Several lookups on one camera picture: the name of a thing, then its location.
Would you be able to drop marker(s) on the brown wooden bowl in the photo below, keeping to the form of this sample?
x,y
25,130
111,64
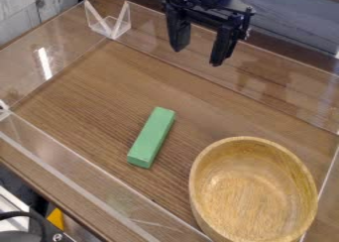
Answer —
x,y
252,192

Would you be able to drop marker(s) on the green rectangular block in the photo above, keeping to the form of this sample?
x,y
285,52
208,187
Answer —
x,y
151,137

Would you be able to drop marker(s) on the clear acrylic enclosure walls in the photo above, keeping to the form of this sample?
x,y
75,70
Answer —
x,y
79,93

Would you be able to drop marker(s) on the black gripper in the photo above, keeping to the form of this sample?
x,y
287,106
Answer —
x,y
229,30

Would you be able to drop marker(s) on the yellow warning sticker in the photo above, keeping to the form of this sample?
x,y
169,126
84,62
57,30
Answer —
x,y
56,219

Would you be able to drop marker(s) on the clear acrylic corner bracket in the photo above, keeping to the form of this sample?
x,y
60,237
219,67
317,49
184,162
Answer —
x,y
109,26

